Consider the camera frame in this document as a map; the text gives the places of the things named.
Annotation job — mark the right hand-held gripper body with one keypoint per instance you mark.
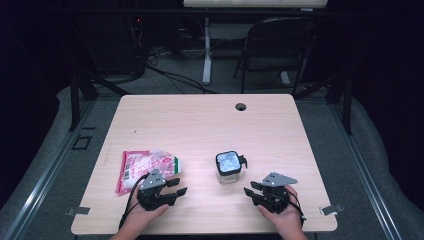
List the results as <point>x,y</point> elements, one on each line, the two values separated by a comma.
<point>275,198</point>

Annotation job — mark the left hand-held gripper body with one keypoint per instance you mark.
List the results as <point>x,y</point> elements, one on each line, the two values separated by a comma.
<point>153,196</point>

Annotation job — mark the red and white plastic bag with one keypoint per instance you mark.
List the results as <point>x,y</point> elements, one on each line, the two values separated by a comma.
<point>136,166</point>

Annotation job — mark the clear jar with black lid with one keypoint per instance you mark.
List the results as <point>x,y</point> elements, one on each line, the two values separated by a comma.
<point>228,163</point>

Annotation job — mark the person's left hand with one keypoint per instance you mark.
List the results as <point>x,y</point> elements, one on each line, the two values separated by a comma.
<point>140,218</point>

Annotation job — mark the person's right hand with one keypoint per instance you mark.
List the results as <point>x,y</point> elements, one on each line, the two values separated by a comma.
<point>288,220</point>

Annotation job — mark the grey metal clip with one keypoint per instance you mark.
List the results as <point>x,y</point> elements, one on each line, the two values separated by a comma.
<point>78,211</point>
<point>331,209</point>

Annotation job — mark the black metal stand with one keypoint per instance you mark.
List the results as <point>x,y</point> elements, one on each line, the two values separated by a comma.
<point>75,100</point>
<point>347,106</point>

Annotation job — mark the black folding chair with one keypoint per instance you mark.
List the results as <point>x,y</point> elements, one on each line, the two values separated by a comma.
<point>278,36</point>

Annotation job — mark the dark equipment with red light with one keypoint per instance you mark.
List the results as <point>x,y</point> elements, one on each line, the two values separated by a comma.
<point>138,20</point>

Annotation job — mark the white desk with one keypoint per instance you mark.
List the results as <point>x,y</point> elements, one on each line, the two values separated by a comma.
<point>253,3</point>

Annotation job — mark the aluminium floor rail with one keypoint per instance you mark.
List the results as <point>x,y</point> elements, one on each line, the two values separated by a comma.
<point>43,180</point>
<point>366,173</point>

